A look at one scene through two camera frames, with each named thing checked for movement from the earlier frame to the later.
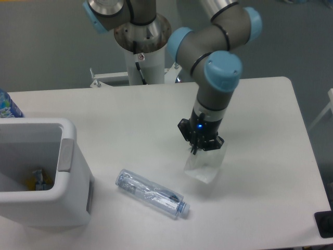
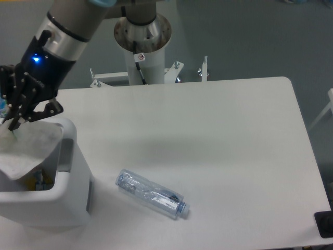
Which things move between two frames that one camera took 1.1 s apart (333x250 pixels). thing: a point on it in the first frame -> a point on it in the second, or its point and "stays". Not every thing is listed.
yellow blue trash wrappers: (39, 180) stays
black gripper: (202, 129) -> (45, 70)
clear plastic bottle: (154, 196) stays
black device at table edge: (324, 220) stays
